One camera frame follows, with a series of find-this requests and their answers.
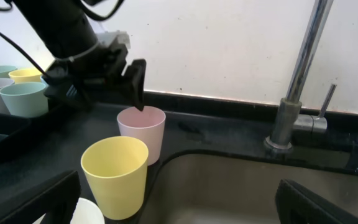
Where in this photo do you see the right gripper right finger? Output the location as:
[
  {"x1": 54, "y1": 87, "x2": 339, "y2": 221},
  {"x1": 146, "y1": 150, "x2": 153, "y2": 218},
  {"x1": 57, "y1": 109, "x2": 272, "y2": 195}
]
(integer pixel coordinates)
[{"x1": 274, "y1": 179, "x2": 358, "y2": 224}]

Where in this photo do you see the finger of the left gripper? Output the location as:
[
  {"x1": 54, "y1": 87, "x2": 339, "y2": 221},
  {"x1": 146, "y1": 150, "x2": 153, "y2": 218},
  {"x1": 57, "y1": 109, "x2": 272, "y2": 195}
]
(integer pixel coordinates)
[
  {"x1": 44, "y1": 82, "x2": 94, "y2": 113},
  {"x1": 122, "y1": 58, "x2": 147, "y2": 112}
]

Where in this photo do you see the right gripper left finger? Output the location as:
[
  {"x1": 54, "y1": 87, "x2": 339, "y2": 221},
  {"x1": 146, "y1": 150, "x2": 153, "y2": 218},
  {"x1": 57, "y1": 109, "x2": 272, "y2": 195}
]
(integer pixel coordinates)
[{"x1": 0, "y1": 169, "x2": 82, "y2": 224}]

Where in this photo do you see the white cup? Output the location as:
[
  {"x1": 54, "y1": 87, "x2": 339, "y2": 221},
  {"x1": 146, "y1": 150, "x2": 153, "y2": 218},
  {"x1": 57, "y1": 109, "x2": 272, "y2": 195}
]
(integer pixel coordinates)
[{"x1": 32, "y1": 197, "x2": 106, "y2": 224}]

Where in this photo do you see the pink cup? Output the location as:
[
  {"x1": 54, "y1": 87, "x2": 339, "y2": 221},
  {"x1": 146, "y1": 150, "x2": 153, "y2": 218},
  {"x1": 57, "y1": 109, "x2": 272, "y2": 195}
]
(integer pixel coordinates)
[{"x1": 116, "y1": 105, "x2": 167, "y2": 167}]

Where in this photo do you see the yellow cup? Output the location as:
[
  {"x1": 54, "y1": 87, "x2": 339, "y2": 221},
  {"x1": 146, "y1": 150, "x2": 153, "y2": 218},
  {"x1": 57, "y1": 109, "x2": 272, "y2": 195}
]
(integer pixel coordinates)
[
  {"x1": 8, "y1": 68, "x2": 43, "y2": 84},
  {"x1": 80, "y1": 136, "x2": 150, "y2": 221}
]

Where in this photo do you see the black tray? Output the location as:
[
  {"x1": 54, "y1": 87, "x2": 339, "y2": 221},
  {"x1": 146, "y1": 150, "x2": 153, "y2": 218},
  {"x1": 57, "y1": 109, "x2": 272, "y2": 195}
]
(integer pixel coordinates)
[{"x1": 0, "y1": 96, "x2": 74, "y2": 164}]

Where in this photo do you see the steel sink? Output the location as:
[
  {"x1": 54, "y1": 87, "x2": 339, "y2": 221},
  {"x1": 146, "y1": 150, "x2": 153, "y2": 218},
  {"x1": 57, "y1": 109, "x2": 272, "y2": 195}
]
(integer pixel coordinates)
[{"x1": 138, "y1": 151, "x2": 358, "y2": 224}]

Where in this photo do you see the steel tap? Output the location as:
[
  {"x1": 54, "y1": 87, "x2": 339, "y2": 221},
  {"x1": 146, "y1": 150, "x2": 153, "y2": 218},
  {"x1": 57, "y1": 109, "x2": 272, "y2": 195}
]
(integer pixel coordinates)
[{"x1": 263, "y1": 0, "x2": 337, "y2": 154}]

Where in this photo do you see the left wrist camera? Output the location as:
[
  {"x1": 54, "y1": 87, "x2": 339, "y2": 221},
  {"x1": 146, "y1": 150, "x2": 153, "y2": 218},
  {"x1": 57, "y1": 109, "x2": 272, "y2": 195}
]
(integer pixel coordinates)
[{"x1": 96, "y1": 29, "x2": 132, "y2": 49}]

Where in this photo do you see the black cable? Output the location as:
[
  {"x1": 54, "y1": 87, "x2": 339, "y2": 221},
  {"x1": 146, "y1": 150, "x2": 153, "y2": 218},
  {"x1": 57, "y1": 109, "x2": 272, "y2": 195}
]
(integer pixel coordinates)
[{"x1": 0, "y1": 0, "x2": 126, "y2": 78}]

